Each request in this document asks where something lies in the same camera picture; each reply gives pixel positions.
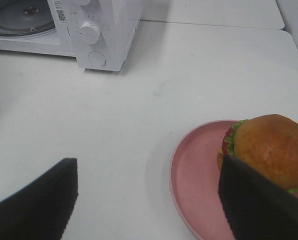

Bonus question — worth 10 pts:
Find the burger with lettuce and tomato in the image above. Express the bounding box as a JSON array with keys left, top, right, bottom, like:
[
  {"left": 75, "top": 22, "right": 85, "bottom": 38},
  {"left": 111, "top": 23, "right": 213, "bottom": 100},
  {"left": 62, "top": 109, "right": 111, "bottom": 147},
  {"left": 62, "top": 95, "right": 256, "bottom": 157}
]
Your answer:
[{"left": 217, "top": 114, "right": 298, "bottom": 194}]

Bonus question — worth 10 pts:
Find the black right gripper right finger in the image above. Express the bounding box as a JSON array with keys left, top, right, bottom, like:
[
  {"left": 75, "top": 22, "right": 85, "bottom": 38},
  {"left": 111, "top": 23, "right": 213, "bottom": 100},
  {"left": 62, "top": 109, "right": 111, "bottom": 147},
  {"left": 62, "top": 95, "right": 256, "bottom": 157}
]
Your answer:
[{"left": 218, "top": 156, "right": 298, "bottom": 240}]

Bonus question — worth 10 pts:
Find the white microwave oven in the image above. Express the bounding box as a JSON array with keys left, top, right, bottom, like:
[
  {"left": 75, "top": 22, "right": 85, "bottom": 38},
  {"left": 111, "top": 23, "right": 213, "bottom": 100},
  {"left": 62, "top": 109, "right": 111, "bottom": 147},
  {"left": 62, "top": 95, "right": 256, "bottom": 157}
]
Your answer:
[{"left": 0, "top": 0, "right": 144, "bottom": 72}]

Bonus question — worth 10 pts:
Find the round white door button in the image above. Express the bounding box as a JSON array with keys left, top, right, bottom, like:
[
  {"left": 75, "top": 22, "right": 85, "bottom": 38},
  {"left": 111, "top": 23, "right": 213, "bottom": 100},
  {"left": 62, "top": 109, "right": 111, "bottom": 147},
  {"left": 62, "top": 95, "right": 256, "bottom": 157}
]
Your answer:
[{"left": 88, "top": 51, "right": 106, "bottom": 66}]

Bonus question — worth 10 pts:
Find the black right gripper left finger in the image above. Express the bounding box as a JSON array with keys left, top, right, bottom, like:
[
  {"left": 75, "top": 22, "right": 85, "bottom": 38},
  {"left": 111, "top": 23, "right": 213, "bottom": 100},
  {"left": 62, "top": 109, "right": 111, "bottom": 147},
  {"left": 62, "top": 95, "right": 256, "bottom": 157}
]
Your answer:
[{"left": 0, "top": 158, "right": 78, "bottom": 240}]

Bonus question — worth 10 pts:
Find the white round knob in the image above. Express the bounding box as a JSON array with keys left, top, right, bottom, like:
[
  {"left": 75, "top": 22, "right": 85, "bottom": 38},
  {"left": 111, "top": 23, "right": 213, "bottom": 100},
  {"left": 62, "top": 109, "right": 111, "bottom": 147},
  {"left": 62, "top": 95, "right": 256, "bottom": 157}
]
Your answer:
[
  {"left": 78, "top": 0, "right": 91, "bottom": 6},
  {"left": 79, "top": 21, "right": 101, "bottom": 45}
]

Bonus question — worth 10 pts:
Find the glass microwave turntable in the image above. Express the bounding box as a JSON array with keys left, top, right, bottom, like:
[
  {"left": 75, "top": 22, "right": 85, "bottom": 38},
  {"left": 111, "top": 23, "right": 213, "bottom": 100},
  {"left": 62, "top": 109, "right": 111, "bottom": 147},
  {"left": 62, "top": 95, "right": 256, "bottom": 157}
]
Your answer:
[{"left": 0, "top": 0, "right": 55, "bottom": 37}]

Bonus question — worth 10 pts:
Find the pink round plate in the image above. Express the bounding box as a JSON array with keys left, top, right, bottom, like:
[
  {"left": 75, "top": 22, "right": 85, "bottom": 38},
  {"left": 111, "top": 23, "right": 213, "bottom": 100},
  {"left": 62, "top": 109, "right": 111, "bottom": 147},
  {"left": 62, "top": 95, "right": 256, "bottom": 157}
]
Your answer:
[{"left": 169, "top": 119, "right": 298, "bottom": 240}]

